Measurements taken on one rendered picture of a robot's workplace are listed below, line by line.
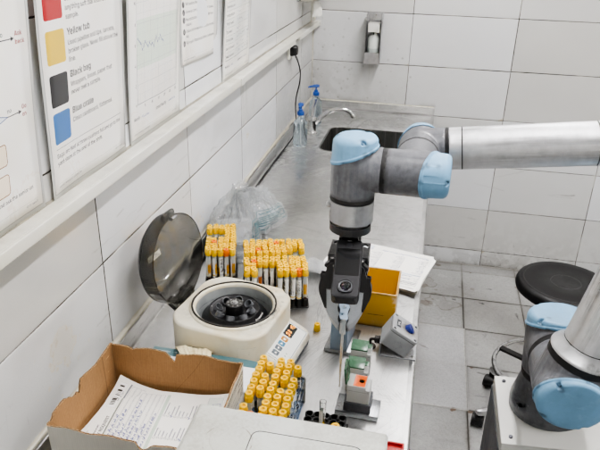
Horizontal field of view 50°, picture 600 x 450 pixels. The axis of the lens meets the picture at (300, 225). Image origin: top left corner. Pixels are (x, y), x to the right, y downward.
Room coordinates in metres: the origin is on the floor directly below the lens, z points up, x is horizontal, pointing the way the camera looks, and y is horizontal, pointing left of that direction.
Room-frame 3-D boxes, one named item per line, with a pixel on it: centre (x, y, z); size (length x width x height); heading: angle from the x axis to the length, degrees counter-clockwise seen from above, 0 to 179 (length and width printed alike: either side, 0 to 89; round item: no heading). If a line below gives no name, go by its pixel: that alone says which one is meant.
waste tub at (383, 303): (1.44, -0.19, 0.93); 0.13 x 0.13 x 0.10; 78
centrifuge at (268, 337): (1.27, 0.13, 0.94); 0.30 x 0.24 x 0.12; 70
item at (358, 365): (1.13, -0.13, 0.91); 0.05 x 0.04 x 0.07; 79
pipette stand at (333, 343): (1.30, -0.11, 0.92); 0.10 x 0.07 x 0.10; 164
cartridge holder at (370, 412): (1.06, -0.13, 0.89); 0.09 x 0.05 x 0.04; 77
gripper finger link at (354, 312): (0.99, -0.11, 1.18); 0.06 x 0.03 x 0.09; 170
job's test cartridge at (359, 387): (1.06, -0.13, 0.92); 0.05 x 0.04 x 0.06; 77
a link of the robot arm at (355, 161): (0.99, -0.09, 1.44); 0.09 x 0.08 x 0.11; 78
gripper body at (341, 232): (1.00, -0.09, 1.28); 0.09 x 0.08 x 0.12; 170
